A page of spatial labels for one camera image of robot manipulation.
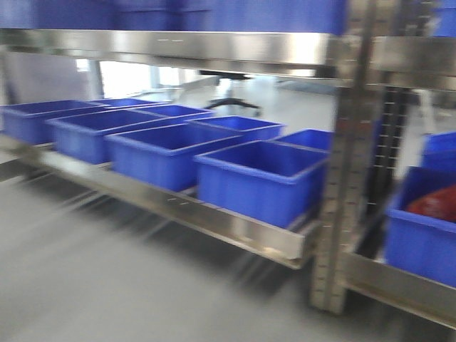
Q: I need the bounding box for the stainless steel shelf rack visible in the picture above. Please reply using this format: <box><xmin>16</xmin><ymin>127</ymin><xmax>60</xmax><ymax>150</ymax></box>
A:
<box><xmin>1</xmin><ymin>1</ymin><xmax>455</xmax><ymax>328</ymax></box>

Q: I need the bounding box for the black office chair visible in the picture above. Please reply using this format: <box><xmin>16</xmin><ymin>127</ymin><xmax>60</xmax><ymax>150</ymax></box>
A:
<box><xmin>198</xmin><ymin>70</ymin><xmax>262</xmax><ymax>118</ymax></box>

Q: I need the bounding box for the blue bin far left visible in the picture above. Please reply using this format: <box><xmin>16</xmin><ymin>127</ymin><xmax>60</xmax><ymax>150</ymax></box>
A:
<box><xmin>1</xmin><ymin>100</ymin><xmax>107</xmax><ymax>145</ymax></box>

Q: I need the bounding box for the blue bin second row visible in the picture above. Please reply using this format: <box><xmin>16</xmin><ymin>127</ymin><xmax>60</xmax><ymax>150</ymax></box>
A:
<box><xmin>105</xmin><ymin>124</ymin><xmax>242</xmax><ymax>192</ymax></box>

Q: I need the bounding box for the red snack bag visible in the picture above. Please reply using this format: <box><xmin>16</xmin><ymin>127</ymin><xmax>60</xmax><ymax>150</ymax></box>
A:
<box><xmin>406</xmin><ymin>185</ymin><xmax>455</xmax><ymax>222</ymax></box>

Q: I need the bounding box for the blue bin third row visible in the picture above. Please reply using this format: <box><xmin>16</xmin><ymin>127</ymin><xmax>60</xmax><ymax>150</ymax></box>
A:
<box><xmin>46</xmin><ymin>109</ymin><xmax>165</xmax><ymax>164</ymax></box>

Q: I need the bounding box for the blue bin front right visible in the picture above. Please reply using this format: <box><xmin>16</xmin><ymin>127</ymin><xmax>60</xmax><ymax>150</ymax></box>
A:
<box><xmin>195</xmin><ymin>141</ymin><xmax>328</xmax><ymax>228</ymax></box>

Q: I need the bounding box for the blue bin with red bag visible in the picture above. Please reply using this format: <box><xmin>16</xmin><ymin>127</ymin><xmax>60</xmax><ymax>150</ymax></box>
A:
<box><xmin>384</xmin><ymin>167</ymin><xmax>455</xmax><ymax>286</ymax></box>

